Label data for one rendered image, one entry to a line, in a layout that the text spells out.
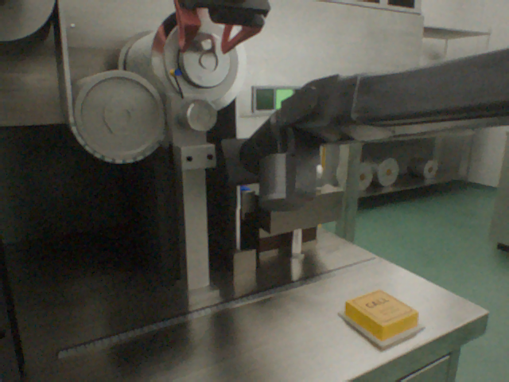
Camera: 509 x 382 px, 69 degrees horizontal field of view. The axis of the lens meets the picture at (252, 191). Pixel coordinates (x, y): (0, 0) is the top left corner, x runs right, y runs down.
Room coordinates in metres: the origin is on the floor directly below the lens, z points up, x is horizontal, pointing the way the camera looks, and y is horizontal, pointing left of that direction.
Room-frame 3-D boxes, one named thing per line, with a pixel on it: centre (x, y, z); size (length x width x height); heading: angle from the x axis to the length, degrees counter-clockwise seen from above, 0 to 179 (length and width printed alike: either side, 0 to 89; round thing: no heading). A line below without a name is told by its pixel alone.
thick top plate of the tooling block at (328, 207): (0.81, 0.00, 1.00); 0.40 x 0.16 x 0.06; 29
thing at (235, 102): (0.71, 0.08, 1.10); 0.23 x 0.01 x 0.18; 29
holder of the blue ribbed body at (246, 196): (0.72, 0.06, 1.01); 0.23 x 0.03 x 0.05; 29
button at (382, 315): (0.45, -0.18, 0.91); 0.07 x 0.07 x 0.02; 29
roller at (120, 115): (0.63, 0.24, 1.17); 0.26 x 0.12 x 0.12; 29
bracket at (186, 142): (0.52, 0.09, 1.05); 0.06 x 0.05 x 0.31; 29
